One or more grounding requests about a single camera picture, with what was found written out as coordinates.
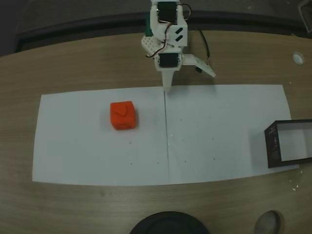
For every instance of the orange cube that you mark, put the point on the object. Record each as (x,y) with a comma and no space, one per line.
(123,114)

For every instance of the brown open box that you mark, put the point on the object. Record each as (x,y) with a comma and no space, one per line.
(273,146)

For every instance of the green table clamp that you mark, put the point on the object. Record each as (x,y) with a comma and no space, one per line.
(148,25)

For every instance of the white paper sheet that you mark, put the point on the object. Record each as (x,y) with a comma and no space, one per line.
(85,146)
(219,109)

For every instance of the white round table cap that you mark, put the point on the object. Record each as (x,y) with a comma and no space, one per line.
(298,58)

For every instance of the black round lamp base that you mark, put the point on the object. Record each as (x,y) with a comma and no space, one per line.
(168,224)

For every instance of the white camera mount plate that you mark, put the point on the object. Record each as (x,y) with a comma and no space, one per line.
(200,64)

